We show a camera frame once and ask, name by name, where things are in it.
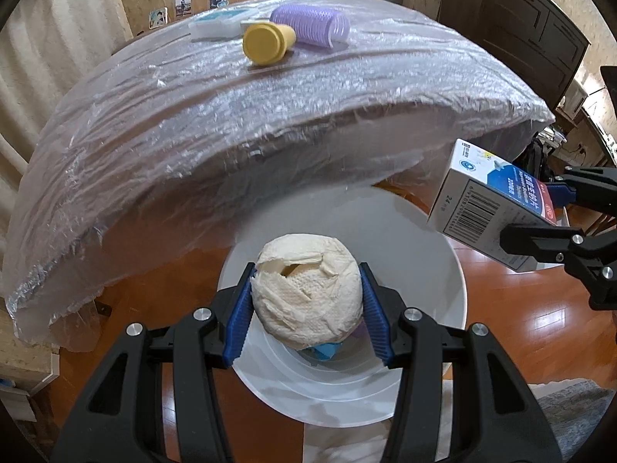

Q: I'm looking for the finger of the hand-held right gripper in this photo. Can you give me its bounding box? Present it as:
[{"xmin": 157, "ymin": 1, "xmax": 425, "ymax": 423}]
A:
[
  {"xmin": 499, "ymin": 222, "xmax": 617, "ymax": 309},
  {"xmin": 545, "ymin": 166, "xmax": 617, "ymax": 213}
]

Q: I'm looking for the white blue red medicine box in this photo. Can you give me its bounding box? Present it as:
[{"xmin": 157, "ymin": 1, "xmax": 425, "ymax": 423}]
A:
[{"xmin": 425, "ymin": 138, "xmax": 571, "ymax": 272}]

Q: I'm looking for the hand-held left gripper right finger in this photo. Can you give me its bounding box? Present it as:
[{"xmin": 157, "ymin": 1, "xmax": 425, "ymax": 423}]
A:
[{"xmin": 357, "ymin": 263, "xmax": 562, "ymax": 463}]

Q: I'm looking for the blue packet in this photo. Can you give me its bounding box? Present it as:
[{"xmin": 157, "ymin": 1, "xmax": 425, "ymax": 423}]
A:
[{"xmin": 308, "ymin": 341, "xmax": 343, "ymax": 362}]

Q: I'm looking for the beige curtain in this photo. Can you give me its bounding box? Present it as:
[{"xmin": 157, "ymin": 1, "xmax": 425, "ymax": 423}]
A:
[{"xmin": 0, "ymin": 0, "xmax": 133, "ymax": 174}]

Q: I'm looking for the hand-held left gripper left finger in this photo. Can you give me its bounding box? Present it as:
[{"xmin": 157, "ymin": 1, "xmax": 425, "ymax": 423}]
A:
[{"xmin": 51, "ymin": 263, "xmax": 256, "ymax": 463}]

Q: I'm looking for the dark wooden dresser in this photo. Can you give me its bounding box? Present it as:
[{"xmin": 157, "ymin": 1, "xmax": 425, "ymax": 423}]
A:
[{"xmin": 436, "ymin": 0, "xmax": 591, "ymax": 107}]

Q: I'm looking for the black backpack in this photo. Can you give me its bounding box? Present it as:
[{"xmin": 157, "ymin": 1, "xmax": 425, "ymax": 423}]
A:
[{"xmin": 518, "ymin": 137, "xmax": 546, "ymax": 166}]

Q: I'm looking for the small wooden desk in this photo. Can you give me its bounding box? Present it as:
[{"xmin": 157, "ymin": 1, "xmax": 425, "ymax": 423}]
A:
[{"xmin": 554, "ymin": 65, "xmax": 617, "ymax": 169}]

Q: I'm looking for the plastic-wrapped table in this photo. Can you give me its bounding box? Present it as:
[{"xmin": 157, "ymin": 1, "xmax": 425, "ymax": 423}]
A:
[{"xmin": 0, "ymin": 0, "xmax": 555, "ymax": 353}]

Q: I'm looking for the white box teal label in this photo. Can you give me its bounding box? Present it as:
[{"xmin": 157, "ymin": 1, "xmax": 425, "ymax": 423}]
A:
[{"xmin": 190, "ymin": 8, "xmax": 261, "ymax": 42}]

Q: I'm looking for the white plastic bin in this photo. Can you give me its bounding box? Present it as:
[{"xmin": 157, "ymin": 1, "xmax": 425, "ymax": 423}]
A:
[{"xmin": 218, "ymin": 186, "xmax": 468, "ymax": 428}]

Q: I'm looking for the yellow plastic cup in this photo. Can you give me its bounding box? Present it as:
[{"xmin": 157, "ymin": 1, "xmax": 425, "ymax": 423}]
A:
[{"xmin": 242, "ymin": 22, "xmax": 297, "ymax": 67}]

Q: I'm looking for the paper towel ball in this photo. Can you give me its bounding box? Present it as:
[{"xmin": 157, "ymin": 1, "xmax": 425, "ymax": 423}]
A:
[{"xmin": 251, "ymin": 233, "xmax": 366, "ymax": 352}]

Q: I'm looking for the grey patterned rug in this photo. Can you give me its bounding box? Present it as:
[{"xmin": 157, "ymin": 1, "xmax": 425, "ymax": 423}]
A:
[{"xmin": 533, "ymin": 379, "xmax": 613, "ymax": 463}]

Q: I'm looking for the purple hair roller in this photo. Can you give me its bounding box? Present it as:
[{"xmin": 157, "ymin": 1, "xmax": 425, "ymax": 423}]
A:
[{"xmin": 270, "ymin": 4, "xmax": 350, "ymax": 50}]

